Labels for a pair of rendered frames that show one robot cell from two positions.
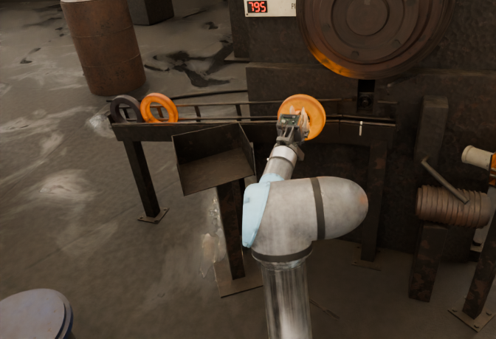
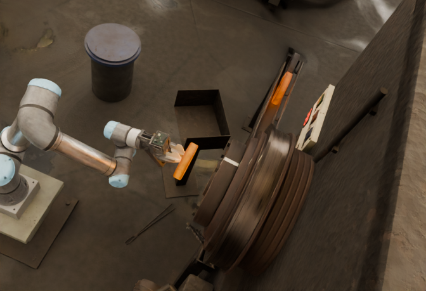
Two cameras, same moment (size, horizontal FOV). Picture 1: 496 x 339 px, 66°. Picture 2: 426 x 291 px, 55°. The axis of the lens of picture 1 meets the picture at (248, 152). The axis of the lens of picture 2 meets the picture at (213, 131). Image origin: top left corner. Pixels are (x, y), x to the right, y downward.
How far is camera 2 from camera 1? 1.52 m
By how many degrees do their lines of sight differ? 53
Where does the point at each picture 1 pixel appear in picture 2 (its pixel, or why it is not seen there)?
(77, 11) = not seen: outside the picture
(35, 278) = (200, 60)
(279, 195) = (33, 90)
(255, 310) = (146, 188)
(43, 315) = (118, 52)
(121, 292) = not seen: hidden behind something
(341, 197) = (22, 116)
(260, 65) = not seen: hidden behind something
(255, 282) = (168, 191)
